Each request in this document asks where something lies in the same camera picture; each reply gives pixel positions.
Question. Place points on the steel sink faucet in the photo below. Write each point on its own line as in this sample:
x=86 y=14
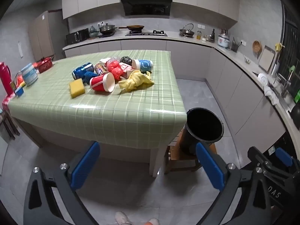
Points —
x=284 y=84

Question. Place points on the small blue box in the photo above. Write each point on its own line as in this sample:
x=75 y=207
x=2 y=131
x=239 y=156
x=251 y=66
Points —
x=19 y=91

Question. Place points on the black range hood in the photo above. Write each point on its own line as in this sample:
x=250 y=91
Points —
x=145 y=4

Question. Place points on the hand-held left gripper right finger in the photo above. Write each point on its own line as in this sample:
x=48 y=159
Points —
x=209 y=166

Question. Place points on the person's left shoe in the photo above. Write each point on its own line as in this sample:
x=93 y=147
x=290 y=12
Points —
x=121 y=218

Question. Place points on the white red carton box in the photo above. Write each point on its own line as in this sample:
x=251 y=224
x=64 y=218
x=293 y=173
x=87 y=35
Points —
x=126 y=69

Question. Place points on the grey teapot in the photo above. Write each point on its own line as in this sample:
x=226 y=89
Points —
x=93 y=32

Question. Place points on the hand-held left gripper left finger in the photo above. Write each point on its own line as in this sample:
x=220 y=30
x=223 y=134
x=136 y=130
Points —
x=85 y=166

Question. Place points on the black bottle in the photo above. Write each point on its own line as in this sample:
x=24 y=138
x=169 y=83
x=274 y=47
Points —
x=212 y=36

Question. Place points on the yellow sponge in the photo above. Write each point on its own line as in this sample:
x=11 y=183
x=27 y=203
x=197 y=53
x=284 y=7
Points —
x=77 y=89

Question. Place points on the blue scrubber ball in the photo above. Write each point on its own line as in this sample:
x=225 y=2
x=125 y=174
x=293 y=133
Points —
x=90 y=76

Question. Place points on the red thermos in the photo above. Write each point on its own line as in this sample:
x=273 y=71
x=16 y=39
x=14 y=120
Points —
x=5 y=77

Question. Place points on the wok with lid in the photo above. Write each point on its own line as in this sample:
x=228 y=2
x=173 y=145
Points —
x=107 y=29

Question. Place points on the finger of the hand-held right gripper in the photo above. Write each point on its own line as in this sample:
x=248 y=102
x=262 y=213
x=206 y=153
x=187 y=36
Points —
x=283 y=157
x=260 y=157

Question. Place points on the black microwave oven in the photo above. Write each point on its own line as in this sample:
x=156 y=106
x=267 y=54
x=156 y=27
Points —
x=76 y=37

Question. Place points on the bamboo basket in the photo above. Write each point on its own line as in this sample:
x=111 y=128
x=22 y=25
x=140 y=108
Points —
x=256 y=46

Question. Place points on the steel wool scrubber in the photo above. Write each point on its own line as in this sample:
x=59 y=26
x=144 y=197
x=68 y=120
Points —
x=126 y=60

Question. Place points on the yellow rubber gloves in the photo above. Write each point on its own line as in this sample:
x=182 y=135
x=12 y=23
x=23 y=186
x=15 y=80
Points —
x=279 y=47

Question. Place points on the white rice cooker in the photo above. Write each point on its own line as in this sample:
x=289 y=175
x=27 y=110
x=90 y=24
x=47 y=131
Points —
x=223 y=39

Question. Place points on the blue white paper cup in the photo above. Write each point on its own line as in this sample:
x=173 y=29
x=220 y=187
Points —
x=144 y=65

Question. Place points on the dark wooden chair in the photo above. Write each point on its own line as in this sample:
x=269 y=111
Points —
x=9 y=124

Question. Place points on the blue drink can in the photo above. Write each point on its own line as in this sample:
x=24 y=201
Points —
x=82 y=70

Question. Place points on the beige kitchen counter cabinets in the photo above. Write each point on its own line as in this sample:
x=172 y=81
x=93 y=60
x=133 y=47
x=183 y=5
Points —
x=234 y=86

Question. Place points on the yellow oil bottle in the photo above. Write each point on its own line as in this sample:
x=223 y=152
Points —
x=199 y=36

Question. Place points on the red plastic bag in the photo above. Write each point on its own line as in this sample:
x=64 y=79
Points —
x=116 y=71

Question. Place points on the white paper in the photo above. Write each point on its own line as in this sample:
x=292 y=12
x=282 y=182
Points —
x=105 y=60

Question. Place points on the small bowl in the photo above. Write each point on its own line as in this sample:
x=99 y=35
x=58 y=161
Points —
x=247 y=61

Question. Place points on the frying pan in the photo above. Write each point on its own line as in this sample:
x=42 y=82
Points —
x=134 y=27

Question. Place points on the yellow cloth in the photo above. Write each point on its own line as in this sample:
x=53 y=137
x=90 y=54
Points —
x=133 y=80

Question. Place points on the blue white lidded tub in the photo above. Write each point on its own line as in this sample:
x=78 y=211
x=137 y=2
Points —
x=29 y=75

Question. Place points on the white wall panel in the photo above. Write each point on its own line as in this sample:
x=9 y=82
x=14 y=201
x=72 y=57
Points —
x=21 y=49

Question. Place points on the black trash bin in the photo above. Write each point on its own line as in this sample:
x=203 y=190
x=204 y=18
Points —
x=204 y=124

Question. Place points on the tall printed drink can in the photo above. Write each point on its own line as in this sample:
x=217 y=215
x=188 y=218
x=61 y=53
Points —
x=101 y=69

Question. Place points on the green checkered tablecloth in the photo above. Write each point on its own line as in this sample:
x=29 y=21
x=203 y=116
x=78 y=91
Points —
x=105 y=112

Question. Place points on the white plates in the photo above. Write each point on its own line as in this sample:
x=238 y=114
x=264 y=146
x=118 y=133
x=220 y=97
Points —
x=262 y=79

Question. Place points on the white cutting board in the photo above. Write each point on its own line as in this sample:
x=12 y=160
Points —
x=266 y=59

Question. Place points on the black gas stove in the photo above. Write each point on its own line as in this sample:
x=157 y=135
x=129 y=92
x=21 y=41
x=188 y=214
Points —
x=145 y=34

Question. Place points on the red paper cup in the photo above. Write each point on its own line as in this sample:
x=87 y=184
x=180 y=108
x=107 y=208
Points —
x=98 y=83

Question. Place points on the brown refrigerator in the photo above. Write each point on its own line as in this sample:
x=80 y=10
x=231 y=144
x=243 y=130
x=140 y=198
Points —
x=44 y=35

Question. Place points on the utensil holder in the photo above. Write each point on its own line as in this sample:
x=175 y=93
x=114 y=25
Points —
x=234 y=46

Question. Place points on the white dish cloth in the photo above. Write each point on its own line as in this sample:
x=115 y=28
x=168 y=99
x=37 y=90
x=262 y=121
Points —
x=271 y=95

